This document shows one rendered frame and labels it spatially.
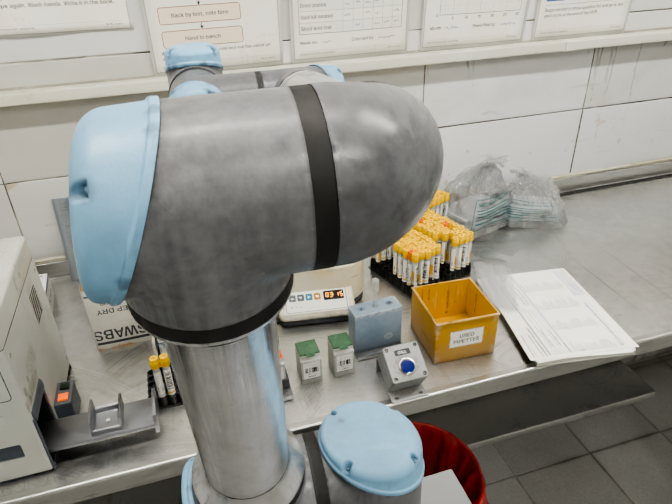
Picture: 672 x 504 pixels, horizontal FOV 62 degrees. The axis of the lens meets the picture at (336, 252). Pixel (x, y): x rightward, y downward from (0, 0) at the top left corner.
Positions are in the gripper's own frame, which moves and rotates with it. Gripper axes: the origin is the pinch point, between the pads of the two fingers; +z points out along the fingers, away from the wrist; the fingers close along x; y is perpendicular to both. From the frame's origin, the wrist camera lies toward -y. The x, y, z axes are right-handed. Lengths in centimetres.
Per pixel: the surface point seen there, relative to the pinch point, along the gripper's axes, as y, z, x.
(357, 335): 25.7, 21.1, 0.5
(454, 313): 50, 25, 6
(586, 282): 86, 26, 8
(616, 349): 74, 25, -15
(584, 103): 115, -1, 55
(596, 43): 111, -19, 51
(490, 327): 50, 20, -7
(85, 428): -24.6, 22.6, -6.3
